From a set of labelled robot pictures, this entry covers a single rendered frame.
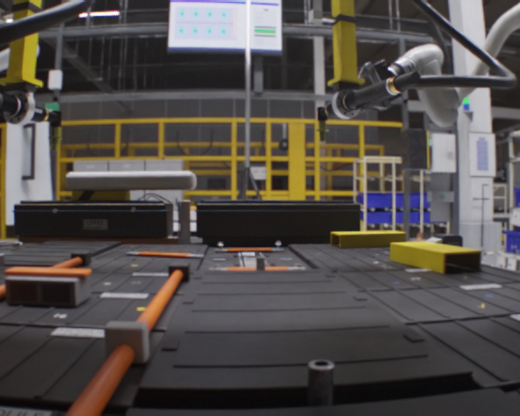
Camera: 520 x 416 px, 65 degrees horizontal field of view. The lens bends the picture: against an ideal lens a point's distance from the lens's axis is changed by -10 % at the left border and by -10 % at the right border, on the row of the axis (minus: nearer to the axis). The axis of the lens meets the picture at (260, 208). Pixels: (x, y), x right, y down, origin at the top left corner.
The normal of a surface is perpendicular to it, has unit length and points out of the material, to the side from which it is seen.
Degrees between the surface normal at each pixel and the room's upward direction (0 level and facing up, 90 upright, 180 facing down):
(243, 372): 0
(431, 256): 90
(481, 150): 90
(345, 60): 90
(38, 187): 90
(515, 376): 0
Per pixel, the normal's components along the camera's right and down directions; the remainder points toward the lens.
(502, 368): 0.00, -1.00
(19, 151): 0.48, 0.01
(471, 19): 0.07, 0.01
